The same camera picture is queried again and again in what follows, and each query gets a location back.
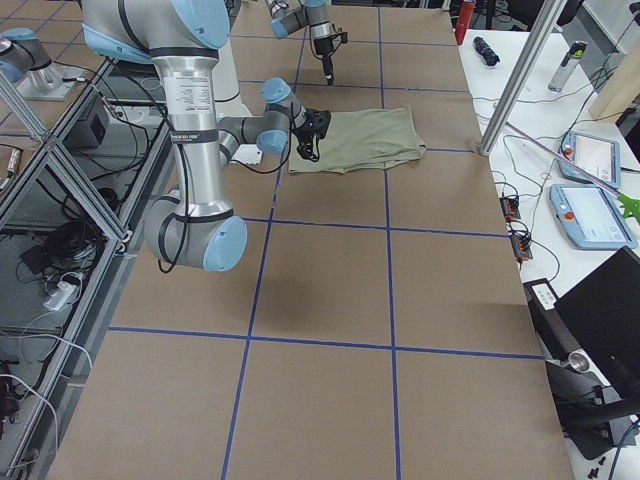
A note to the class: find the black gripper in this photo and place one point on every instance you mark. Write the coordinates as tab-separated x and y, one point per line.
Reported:
321	47
303	134

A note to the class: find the olive green long-sleeve shirt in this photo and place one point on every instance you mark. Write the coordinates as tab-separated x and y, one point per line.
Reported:
365	139

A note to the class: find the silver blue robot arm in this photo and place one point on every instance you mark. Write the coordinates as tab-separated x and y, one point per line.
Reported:
195	225
310	15

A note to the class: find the red cylinder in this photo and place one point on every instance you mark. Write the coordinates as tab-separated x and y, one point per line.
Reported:
466	10

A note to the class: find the folded dark blue umbrella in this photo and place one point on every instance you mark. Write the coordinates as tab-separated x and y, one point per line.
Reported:
484	50

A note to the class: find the black power adapter box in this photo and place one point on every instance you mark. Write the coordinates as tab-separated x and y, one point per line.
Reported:
90	128

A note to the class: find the clear water bottle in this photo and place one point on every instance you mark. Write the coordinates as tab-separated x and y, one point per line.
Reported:
568	64

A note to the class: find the white power strip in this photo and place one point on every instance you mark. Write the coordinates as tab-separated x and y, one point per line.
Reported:
64	294

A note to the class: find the far blue teach pendant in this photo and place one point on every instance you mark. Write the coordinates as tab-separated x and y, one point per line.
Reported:
598	156

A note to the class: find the blue teach pendant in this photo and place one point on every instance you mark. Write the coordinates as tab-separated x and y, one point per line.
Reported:
598	156
589	218

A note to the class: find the near blue teach pendant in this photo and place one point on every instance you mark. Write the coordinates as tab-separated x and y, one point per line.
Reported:
589	218

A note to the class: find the black laptop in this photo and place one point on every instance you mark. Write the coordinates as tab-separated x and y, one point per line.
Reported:
599	315

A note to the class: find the aluminium frame post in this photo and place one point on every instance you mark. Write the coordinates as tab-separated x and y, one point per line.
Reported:
536	40

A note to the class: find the reacher grabber stick green handle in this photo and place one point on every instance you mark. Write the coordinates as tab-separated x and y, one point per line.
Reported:
630	205

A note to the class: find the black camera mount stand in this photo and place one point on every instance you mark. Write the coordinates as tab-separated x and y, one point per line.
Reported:
594	416

